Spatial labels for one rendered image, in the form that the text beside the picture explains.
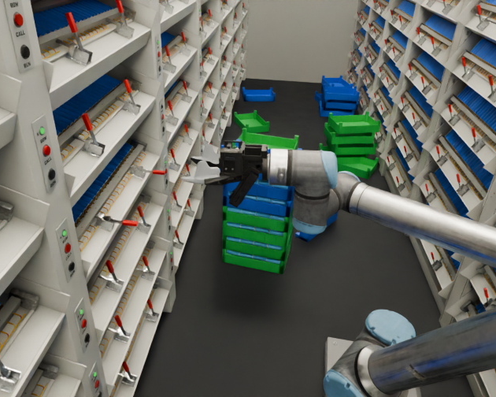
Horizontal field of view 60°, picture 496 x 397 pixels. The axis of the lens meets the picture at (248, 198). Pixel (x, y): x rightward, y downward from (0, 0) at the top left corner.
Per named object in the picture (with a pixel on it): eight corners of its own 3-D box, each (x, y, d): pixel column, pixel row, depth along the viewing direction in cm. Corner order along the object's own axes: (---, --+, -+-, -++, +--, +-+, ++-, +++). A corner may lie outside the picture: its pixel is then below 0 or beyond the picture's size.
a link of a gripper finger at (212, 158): (196, 138, 113) (225, 146, 109) (198, 158, 116) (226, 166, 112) (189, 142, 111) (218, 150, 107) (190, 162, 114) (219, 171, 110)
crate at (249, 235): (293, 223, 210) (294, 209, 206) (286, 247, 193) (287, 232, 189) (235, 213, 216) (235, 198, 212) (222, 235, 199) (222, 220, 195)
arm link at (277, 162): (286, 175, 113) (285, 193, 104) (267, 174, 113) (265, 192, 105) (287, 143, 108) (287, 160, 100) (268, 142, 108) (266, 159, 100)
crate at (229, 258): (290, 249, 218) (291, 236, 214) (283, 274, 202) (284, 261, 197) (233, 238, 224) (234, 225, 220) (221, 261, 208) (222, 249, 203)
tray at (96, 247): (156, 167, 144) (164, 142, 139) (81, 294, 92) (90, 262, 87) (98, 142, 141) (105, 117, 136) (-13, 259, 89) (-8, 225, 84)
